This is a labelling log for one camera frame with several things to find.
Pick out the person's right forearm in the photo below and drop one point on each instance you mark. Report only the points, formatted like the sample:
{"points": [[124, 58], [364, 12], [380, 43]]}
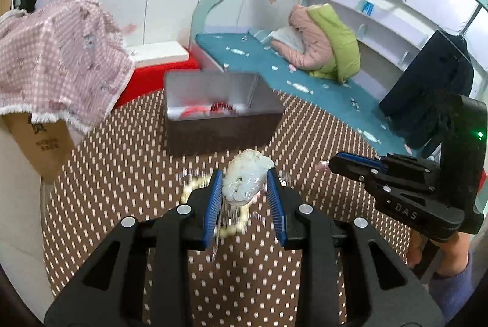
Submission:
{"points": [[453, 292]]}

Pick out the white wall shelf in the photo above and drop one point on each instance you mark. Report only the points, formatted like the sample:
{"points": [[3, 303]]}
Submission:
{"points": [[381, 33]]}

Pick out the faint pink butterfly sticker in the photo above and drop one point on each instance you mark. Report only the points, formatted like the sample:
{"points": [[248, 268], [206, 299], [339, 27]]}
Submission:
{"points": [[129, 29]]}

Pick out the dark hanging coat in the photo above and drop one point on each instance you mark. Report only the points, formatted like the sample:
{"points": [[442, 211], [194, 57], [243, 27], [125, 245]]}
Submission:
{"points": [[430, 83]]}

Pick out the brown polka dot tablecloth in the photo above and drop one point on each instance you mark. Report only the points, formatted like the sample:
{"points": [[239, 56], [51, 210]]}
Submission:
{"points": [[125, 174]]}

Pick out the pink and green jackets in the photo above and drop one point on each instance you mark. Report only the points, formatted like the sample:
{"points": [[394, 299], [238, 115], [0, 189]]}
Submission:
{"points": [[328, 45]]}

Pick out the small blue box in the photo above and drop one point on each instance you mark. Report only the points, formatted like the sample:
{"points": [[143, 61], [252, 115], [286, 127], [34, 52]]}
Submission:
{"points": [[367, 8]]}

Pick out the grey metal tin box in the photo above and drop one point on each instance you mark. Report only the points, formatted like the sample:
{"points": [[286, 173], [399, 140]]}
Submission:
{"points": [[221, 132]]}

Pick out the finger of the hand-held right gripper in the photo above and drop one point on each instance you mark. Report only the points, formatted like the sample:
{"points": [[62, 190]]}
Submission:
{"points": [[354, 163]]}

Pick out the brown cardboard box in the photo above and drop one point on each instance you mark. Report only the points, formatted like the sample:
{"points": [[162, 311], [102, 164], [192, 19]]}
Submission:
{"points": [[38, 147]]}

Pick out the red box with white lid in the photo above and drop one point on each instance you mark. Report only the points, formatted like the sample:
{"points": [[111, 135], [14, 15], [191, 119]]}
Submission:
{"points": [[156, 77]]}

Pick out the orange-red jewelry piece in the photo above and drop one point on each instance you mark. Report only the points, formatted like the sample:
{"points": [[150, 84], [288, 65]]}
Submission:
{"points": [[194, 112]]}

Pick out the person's right hand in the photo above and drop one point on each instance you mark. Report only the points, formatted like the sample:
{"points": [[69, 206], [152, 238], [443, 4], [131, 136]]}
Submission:
{"points": [[453, 247]]}

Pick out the pink checkered cloth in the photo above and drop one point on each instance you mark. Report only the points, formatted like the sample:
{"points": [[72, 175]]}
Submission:
{"points": [[61, 56]]}

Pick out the white pillow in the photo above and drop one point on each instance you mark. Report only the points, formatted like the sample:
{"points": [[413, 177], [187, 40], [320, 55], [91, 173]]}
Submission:
{"points": [[288, 39]]}

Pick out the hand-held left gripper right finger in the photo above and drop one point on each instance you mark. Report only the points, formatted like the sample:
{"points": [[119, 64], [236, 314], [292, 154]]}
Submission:
{"points": [[275, 205]]}

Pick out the light teal bed frame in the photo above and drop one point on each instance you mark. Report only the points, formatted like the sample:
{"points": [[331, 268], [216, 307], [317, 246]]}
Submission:
{"points": [[213, 3]]}

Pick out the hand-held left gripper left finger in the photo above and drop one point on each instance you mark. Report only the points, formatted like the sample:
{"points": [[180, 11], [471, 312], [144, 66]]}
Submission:
{"points": [[213, 205]]}

